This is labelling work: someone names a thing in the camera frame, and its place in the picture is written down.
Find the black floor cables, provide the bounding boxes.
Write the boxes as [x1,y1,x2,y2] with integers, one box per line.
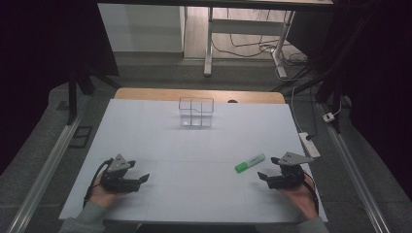
[212,8,309,82]

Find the white power strip cable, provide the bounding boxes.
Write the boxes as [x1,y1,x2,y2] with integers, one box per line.
[290,85,304,134]

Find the green highlighter pen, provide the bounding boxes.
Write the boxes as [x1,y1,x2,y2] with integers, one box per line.
[234,152,266,174]

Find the person's right hand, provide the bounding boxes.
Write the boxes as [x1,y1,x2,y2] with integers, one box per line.
[280,176,321,221]

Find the white cabinet panel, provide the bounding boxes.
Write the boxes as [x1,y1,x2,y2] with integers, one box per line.
[97,3,186,53]

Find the wooden table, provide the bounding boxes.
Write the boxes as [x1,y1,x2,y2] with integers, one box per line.
[114,86,287,105]

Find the red and black gripper cable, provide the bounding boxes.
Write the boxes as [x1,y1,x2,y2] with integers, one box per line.
[302,171,321,216]

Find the aluminium rail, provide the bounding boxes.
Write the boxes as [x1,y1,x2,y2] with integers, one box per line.
[6,93,92,233]
[319,103,394,233]

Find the clear acrylic organizer box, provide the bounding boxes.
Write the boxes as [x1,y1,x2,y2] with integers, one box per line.
[178,96,215,128]

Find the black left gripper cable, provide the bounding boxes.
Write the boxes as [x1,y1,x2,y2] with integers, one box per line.
[83,157,115,209]

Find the white power strip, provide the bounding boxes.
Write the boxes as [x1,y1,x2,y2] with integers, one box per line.
[298,131,322,159]

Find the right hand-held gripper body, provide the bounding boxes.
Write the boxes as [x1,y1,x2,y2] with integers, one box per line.
[267,151,315,190]

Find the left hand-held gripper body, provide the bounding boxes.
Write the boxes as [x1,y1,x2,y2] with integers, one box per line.
[99,153,142,194]

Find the black rectangular floor frame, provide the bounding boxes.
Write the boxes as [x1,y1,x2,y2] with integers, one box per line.
[68,125,94,150]

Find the dark curtain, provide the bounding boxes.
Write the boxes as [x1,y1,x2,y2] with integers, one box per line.
[0,0,120,176]
[333,0,412,202]

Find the person's left hand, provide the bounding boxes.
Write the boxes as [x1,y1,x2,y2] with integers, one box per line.
[88,174,125,209]

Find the white desk frame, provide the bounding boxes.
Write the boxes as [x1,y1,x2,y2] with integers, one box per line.
[203,6,296,79]

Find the white board sheet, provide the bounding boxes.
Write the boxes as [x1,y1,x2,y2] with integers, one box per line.
[58,98,328,224]

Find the black metal stand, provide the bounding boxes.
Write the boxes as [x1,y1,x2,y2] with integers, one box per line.
[271,0,385,134]
[66,51,121,126]

